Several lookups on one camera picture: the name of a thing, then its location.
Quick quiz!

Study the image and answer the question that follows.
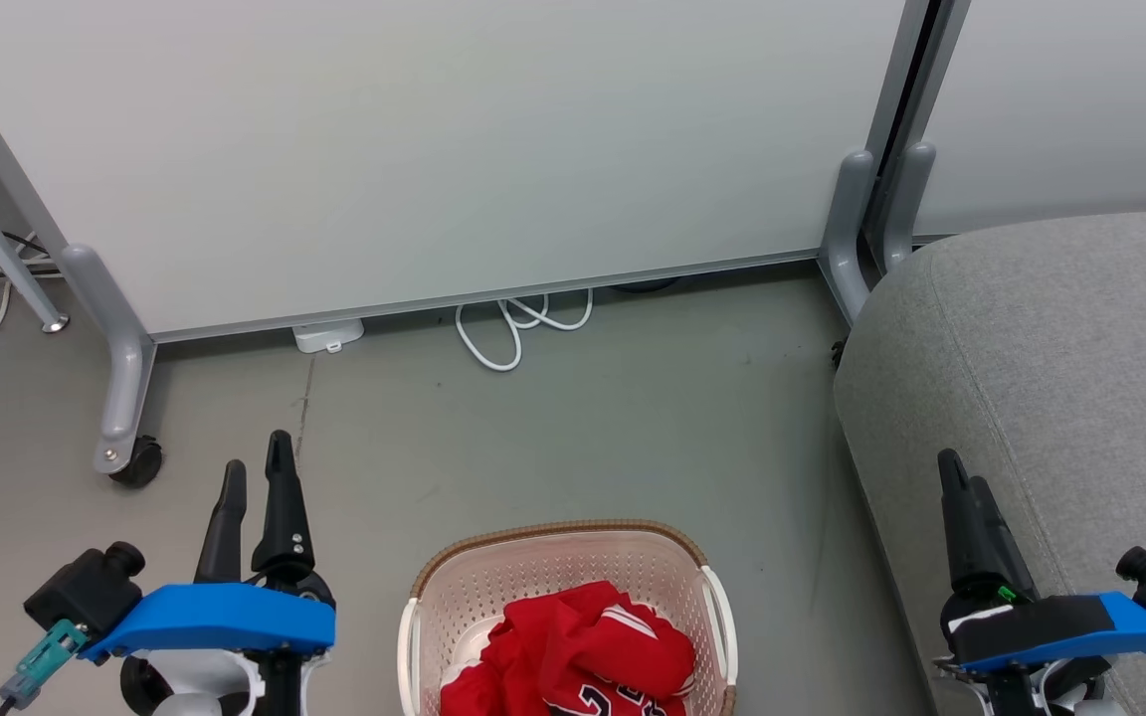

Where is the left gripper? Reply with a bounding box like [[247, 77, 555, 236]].
[[120, 430, 330, 716]]

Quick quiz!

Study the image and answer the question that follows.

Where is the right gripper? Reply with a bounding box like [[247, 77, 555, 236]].
[[933, 449, 1111, 716]]

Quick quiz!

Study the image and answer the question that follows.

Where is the red sports jersey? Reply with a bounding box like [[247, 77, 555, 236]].
[[439, 581, 697, 716]]

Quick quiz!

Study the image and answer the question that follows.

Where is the grey fabric sofa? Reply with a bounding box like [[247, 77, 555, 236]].
[[833, 207, 1146, 716]]

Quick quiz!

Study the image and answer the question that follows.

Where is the large black caster wheel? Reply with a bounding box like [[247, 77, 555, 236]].
[[109, 436, 164, 489]]

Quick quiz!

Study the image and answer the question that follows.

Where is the white power adapter box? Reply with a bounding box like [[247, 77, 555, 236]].
[[292, 318, 366, 355]]

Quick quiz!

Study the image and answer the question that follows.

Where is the long grey partition foot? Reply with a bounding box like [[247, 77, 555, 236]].
[[61, 244, 158, 476]]

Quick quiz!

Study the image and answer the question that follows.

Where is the beige plastic laundry basket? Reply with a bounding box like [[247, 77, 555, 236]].
[[397, 519, 739, 716]]

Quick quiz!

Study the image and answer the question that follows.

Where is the short grey partition foot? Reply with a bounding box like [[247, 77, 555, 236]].
[[881, 141, 937, 274], [817, 149, 877, 327]]

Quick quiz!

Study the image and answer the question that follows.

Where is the wide white partition panel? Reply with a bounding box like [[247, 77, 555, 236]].
[[0, 0, 937, 344]]

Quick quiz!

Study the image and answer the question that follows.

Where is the narrow white partition panel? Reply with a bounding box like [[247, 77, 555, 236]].
[[906, 0, 1146, 240]]

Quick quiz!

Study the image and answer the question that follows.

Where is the blue left camera mount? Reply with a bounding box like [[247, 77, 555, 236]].
[[81, 583, 337, 665]]

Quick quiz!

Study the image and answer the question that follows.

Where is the black cable with teal plug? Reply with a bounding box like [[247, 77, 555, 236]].
[[0, 619, 89, 716]]

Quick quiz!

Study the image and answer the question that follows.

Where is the looped white cable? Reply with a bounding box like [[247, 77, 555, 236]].
[[455, 288, 595, 373]]

